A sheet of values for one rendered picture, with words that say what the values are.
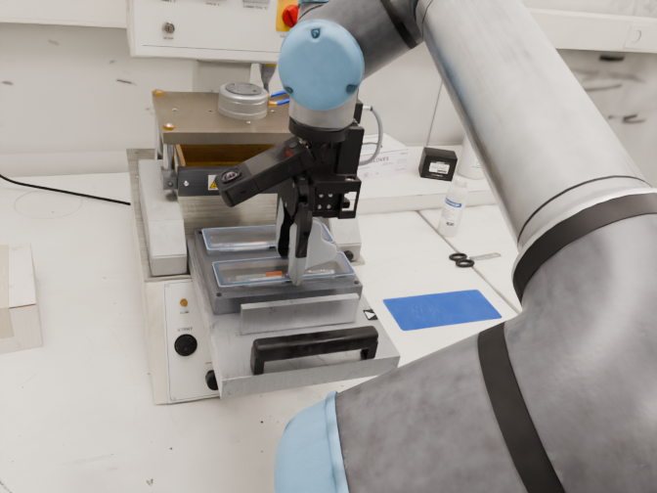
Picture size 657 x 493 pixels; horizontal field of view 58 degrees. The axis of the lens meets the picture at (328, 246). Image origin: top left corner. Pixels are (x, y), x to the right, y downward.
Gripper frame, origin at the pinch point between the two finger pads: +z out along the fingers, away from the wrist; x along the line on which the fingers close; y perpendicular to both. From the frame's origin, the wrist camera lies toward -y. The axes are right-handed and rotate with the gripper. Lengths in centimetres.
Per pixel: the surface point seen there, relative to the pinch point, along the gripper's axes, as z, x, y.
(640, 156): 29, 95, 170
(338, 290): 2.0, -4.0, 6.4
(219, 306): 2.9, -4.0, -9.4
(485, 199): 24, 58, 75
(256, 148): -4.8, 27.0, 1.9
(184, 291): 10.3, 9.6, -11.9
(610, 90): 4, 94, 141
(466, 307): 26, 17, 46
